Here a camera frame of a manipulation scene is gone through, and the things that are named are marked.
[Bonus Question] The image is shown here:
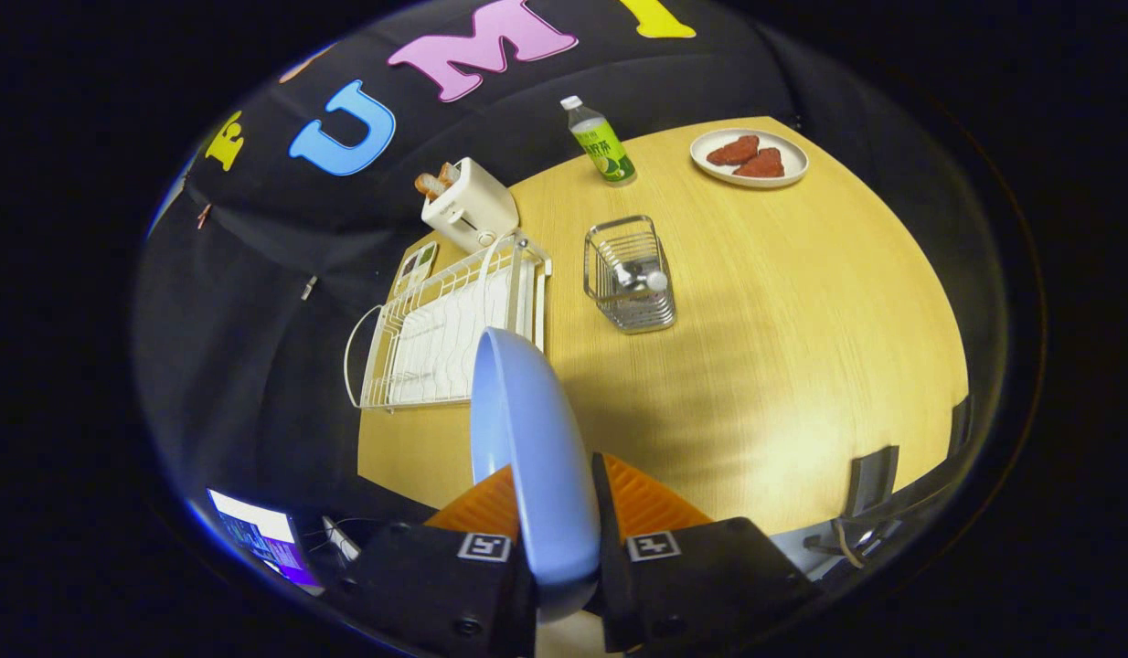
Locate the divided snack tray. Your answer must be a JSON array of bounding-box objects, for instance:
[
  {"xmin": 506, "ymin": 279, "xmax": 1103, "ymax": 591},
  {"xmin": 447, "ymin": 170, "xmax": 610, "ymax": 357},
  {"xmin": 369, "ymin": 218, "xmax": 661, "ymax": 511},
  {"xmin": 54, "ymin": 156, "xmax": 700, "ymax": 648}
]
[{"xmin": 392, "ymin": 240, "xmax": 439, "ymax": 298}]

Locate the white plate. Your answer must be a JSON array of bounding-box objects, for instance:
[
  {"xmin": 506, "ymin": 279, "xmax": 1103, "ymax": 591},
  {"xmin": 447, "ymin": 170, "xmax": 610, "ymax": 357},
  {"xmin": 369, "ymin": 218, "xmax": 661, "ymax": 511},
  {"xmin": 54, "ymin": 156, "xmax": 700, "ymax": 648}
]
[{"xmin": 690, "ymin": 128, "xmax": 810, "ymax": 189}]

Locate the metal spoon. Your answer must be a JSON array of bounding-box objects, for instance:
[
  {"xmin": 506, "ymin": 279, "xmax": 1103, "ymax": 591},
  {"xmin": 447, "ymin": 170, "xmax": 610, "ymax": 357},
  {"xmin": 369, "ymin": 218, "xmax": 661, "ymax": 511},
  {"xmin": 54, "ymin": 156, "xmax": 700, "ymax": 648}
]
[{"xmin": 614, "ymin": 263, "xmax": 670, "ymax": 293}]

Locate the red meat piece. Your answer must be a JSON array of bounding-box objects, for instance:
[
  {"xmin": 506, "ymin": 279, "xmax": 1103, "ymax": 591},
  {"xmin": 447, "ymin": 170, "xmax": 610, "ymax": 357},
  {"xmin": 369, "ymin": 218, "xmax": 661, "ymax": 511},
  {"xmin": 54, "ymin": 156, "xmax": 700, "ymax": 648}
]
[
  {"xmin": 707, "ymin": 135, "xmax": 761, "ymax": 166},
  {"xmin": 733, "ymin": 148, "xmax": 786, "ymax": 179}
]

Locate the metal wire basket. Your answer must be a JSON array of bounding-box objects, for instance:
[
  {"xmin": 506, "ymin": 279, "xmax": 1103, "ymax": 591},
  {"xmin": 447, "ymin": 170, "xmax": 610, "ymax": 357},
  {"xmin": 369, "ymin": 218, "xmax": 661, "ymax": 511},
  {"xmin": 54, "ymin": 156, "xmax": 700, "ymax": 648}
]
[{"xmin": 582, "ymin": 215, "xmax": 677, "ymax": 334}]

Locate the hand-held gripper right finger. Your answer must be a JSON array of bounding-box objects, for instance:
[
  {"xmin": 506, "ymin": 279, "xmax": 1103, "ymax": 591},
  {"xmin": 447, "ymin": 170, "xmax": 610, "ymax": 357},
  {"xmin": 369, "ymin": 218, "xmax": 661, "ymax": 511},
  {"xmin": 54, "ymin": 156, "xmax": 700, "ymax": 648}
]
[{"xmin": 591, "ymin": 451, "xmax": 823, "ymax": 655}]

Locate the white wire dish rack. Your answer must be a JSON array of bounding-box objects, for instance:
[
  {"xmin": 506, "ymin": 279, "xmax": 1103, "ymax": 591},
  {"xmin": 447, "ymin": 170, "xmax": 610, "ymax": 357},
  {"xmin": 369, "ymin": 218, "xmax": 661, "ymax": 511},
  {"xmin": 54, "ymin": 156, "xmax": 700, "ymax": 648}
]
[{"xmin": 344, "ymin": 230, "xmax": 554, "ymax": 412}]

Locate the green label drink bottle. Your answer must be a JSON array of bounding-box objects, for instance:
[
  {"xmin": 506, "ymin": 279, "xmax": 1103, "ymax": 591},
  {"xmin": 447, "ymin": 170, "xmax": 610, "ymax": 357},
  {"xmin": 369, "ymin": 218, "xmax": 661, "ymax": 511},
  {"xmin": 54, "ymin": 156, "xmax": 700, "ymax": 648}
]
[{"xmin": 560, "ymin": 95, "xmax": 637, "ymax": 186}]

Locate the cream toaster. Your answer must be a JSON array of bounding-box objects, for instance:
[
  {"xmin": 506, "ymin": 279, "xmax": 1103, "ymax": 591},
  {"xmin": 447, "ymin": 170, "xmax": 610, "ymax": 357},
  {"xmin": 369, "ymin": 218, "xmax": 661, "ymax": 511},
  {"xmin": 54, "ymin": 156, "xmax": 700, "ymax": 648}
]
[{"xmin": 420, "ymin": 157, "xmax": 520, "ymax": 254}]

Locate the white desktop device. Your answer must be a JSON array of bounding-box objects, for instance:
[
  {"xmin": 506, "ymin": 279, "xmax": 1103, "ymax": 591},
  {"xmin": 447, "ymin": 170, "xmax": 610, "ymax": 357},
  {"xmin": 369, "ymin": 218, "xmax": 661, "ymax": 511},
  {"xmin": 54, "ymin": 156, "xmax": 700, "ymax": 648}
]
[{"xmin": 322, "ymin": 516, "xmax": 362, "ymax": 560}]

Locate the black backdrop cloth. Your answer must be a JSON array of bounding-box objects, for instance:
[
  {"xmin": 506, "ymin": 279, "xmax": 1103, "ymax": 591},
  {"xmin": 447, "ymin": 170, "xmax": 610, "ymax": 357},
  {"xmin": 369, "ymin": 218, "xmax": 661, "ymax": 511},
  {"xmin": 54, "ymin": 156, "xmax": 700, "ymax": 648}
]
[{"xmin": 133, "ymin": 0, "xmax": 894, "ymax": 526}]

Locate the computer monitor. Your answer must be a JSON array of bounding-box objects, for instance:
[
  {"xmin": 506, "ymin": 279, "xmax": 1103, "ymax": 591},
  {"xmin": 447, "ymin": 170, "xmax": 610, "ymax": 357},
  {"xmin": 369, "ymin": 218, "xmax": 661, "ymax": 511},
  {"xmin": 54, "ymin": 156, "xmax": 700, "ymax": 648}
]
[{"xmin": 206, "ymin": 488, "xmax": 325, "ymax": 593}]

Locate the blue plate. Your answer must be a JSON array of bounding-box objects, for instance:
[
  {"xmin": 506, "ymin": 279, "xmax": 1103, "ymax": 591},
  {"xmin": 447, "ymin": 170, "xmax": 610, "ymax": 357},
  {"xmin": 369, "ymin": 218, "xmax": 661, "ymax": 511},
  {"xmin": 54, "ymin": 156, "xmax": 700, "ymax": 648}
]
[{"xmin": 470, "ymin": 327, "xmax": 602, "ymax": 622}]

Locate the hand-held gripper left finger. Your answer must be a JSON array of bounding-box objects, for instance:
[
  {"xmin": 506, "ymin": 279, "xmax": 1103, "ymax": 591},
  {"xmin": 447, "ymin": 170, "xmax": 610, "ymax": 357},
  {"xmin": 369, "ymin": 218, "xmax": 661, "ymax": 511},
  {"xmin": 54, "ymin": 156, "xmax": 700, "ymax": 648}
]
[{"xmin": 338, "ymin": 463, "xmax": 538, "ymax": 658}]

